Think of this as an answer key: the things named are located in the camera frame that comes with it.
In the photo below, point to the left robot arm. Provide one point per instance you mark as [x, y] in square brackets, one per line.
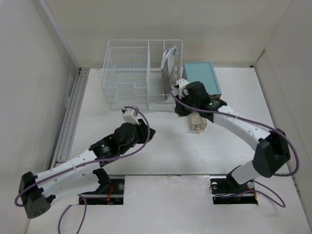
[81, 175]

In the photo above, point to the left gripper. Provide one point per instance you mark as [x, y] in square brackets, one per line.
[144, 131]

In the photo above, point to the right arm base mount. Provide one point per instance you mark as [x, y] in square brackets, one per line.
[224, 194]

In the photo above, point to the teal drawer box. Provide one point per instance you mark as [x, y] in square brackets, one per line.
[205, 73]

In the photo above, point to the aluminium rail frame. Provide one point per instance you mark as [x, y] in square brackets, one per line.
[62, 149]

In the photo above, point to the clear drawer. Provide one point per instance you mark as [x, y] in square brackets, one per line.
[196, 122]

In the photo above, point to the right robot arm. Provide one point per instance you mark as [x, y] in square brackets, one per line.
[270, 146]

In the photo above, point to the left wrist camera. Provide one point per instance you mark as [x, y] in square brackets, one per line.
[129, 115]

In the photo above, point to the white wire mesh organizer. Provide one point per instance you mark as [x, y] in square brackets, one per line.
[131, 74]

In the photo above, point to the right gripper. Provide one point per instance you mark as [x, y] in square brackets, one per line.
[182, 111]

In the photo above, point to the grey setup guide booklet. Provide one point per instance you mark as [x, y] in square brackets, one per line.
[166, 87]

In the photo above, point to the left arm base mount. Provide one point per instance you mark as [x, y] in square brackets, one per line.
[113, 194]

